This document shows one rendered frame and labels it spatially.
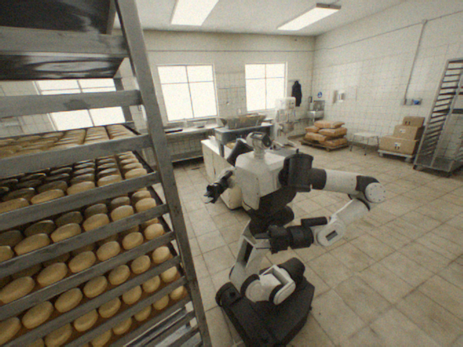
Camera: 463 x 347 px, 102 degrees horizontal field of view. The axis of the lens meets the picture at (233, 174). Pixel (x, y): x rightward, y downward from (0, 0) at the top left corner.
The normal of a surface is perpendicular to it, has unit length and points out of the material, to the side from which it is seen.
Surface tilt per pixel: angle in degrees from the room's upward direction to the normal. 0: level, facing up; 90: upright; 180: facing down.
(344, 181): 61
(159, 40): 90
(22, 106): 90
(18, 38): 90
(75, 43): 90
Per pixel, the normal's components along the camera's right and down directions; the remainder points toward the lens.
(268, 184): -0.19, 0.32
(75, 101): 0.57, 0.29
